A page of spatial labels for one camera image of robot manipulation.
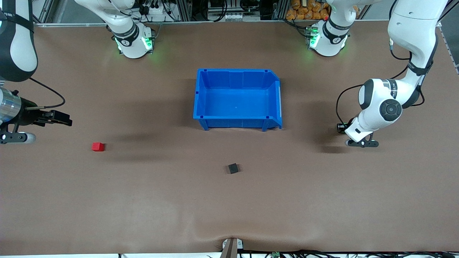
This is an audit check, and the blue plastic storage bin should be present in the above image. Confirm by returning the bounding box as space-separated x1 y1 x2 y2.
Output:
193 68 283 132

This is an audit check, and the orange bag pile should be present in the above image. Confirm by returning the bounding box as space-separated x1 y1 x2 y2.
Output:
286 0 331 21

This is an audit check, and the white power strip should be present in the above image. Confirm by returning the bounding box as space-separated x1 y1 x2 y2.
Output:
139 3 169 16

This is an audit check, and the metal table clamp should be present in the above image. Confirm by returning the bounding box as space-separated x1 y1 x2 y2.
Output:
221 238 244 258

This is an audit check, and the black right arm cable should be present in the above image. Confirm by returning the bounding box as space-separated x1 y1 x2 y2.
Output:
27 77 66 109

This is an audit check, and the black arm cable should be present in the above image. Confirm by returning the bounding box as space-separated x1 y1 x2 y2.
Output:
27 77 66 109
336 38 426 126

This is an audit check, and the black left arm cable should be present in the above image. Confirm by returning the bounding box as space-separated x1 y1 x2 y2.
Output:
336 38 426 126

